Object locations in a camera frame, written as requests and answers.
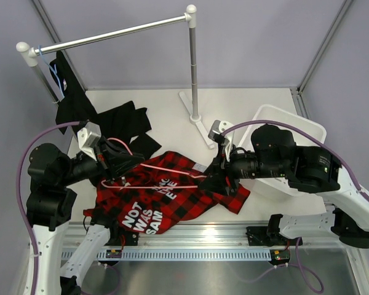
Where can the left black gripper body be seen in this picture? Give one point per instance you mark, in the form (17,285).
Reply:
(82,167)

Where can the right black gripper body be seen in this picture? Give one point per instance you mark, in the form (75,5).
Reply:
(242,165)

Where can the pink clothes hanger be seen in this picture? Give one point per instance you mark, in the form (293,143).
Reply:
(160,174)

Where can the red black plaid shirt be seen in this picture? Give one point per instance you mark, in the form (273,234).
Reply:
(143,208)

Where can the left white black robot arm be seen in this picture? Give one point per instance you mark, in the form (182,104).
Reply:
(49,208)

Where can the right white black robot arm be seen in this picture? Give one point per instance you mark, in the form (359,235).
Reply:
(314,169)

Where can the blue clothes hanger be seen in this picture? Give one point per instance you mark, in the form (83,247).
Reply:
(53,68)

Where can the silver white clothes rack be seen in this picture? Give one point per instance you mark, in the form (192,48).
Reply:
(191,103)

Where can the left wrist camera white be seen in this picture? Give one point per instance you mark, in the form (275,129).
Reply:
(88,138)

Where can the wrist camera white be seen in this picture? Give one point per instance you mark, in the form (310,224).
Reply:
(88,138)
(223,141)

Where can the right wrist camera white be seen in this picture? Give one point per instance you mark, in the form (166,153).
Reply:
(223,141)

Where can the aluminium mounting rail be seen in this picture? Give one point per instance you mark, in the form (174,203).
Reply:
(196,235)

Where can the slotted cable duct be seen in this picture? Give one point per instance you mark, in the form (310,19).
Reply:
(132,254)

